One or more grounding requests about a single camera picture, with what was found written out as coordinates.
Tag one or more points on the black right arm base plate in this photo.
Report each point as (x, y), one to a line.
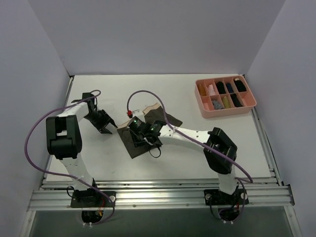
(215, 197)

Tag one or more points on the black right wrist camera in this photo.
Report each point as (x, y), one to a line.
(136, 125)

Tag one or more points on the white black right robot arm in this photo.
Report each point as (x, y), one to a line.
(219, 150)

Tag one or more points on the yellow rolled garment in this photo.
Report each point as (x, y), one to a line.
(226, 103)

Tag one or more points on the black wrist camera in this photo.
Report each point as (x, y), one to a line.
(136, 125)
(90, 99)

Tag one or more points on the brown underwear cream waistband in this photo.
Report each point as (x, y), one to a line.
(149, 114)

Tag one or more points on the black white rolled garment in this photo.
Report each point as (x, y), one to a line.
(240, 85)

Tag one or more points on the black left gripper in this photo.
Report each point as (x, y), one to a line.
(103, 121)

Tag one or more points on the dark blue rolled garment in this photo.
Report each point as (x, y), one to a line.
(229, 88)

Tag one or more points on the grey patterned rolled garment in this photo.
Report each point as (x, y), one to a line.
(217, 105)

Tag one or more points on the orange rolled garment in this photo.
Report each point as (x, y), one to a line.
(201, 90)

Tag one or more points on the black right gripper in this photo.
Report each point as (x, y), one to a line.
(139, 136)

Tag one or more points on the pink divided storage box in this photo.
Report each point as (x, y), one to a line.
(205, 102)

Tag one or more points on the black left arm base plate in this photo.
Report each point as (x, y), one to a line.
(90, 198)

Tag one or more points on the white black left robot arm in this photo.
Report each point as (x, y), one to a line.
(63, 139)

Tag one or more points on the black rolled garment lower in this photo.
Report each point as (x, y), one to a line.
(236, 101)

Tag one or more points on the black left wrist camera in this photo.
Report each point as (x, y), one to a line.
(90, 99)

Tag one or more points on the aluminium frame rail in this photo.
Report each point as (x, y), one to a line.
(181, 195)

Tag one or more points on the pink white rolled garment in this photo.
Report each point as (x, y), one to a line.
(211, 90)

